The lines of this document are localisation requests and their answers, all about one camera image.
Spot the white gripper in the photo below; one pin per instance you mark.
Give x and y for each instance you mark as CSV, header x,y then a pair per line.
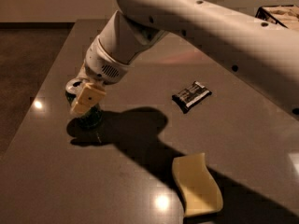
x,y
99,65

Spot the green soda can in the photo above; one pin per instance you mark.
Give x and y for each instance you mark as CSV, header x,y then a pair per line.
x,y
93,117

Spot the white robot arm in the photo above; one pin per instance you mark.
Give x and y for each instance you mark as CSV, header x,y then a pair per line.
x,y
263,54

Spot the black snack bar wrapper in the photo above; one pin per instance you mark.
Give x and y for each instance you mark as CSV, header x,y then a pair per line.
x,y
191,96

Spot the yellow sponge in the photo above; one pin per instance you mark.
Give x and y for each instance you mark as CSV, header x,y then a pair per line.
x,y
199,190

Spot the black wire basket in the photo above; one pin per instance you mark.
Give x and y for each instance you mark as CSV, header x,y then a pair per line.
x,y
286,16

